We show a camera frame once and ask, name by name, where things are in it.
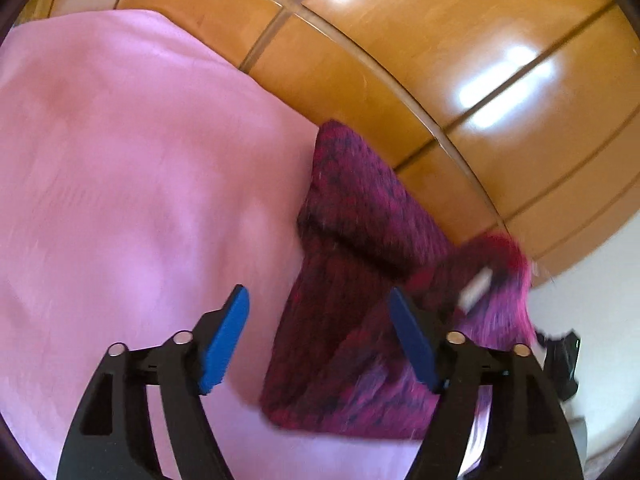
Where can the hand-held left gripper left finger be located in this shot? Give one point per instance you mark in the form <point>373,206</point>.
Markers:
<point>225,340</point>

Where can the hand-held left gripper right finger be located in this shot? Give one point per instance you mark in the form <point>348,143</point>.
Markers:
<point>415,335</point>

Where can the red black floral garment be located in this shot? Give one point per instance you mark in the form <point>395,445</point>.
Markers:
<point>350,200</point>

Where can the dark glossy object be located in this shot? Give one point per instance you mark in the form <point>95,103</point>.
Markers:
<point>562,365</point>

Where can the pink blanket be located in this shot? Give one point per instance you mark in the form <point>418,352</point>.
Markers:
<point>125,185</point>

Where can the wooden wardrobe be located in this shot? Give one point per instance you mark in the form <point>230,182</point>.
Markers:
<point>450,35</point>

